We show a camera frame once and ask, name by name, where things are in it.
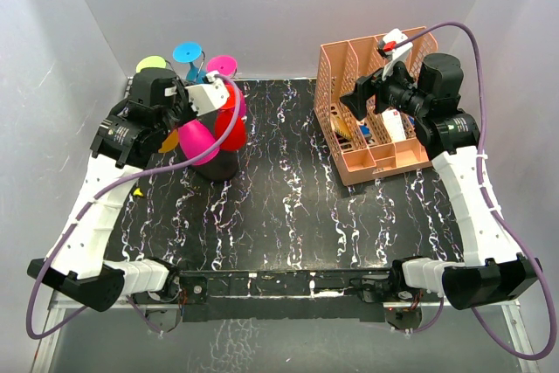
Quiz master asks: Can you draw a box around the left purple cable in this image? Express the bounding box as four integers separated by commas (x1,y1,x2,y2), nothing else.
25,73,242,340

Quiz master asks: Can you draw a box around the blue wine glass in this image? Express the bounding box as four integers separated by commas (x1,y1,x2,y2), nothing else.
172,41,205,84

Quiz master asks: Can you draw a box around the magenta wine glass back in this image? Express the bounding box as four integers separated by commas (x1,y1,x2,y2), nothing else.
205,55,248,119

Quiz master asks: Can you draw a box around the magenta wine glass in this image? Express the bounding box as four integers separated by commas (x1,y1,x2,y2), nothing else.
205,55,248,119
178,120,216,161

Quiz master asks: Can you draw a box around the metal base frame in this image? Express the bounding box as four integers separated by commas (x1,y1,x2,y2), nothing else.
32,270,540,372

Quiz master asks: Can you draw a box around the purple cable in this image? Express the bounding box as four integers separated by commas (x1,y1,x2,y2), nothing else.
25,73,242,340
386,21,552,361

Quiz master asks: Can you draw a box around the metal wine glass rack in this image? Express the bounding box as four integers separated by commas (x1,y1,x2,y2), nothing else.
168,52,245,182

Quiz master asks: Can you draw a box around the magenta wine glass front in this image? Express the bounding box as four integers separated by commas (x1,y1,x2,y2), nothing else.
178,120,216,161

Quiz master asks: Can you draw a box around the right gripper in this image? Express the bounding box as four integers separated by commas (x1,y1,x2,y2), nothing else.
340,54,431,121

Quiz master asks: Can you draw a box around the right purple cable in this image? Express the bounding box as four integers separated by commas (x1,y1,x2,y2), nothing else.
386,21,552,361

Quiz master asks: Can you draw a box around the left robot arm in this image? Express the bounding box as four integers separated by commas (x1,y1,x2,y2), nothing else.
27,67,196,312

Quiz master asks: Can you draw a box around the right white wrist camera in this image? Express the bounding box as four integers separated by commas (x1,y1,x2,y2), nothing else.
377,28,413,80

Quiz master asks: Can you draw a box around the pink file organizer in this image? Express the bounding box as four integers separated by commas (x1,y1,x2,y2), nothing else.
314,34,431,186

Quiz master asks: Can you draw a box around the orange wine glass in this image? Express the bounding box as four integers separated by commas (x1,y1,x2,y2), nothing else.
158,130,179,154

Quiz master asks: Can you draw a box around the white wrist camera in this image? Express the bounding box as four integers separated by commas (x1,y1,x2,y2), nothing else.
186,71,230,115
377,28,413,80

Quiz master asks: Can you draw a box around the blue item in organizer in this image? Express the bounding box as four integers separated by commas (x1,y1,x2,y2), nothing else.
359,125,372,142

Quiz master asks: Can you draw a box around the green wine glass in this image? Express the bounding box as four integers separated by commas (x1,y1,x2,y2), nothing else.
135,55,167,73

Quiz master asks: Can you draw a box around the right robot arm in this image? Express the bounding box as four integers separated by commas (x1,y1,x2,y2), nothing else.
340,53,536,310

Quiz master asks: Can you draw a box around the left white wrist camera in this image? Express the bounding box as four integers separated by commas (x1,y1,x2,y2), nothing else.
186,71,230,115

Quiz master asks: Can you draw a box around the white card in organizer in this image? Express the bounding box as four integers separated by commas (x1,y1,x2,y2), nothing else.
382,109,406,142

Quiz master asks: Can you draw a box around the red wine glass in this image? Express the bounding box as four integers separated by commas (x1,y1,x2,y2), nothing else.
213,83,249,152

